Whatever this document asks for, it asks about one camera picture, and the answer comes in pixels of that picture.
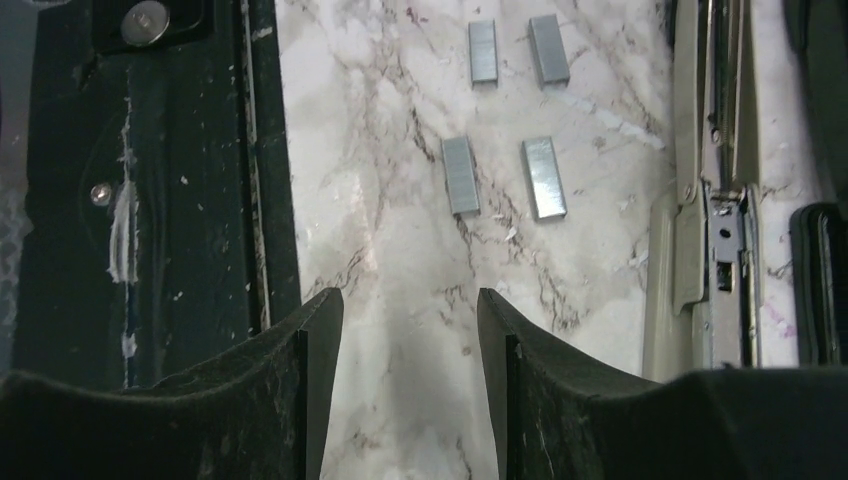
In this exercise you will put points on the staple strip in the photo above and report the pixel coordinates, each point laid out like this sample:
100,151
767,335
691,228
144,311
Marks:
483,51
460,175
543,178
548,50

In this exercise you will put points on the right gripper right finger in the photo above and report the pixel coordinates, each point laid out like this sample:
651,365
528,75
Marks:
558,413

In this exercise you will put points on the black stapler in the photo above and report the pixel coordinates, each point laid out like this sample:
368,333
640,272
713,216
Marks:
817,32

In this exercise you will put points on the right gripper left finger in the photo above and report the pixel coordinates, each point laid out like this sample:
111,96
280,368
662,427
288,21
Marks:
260,410

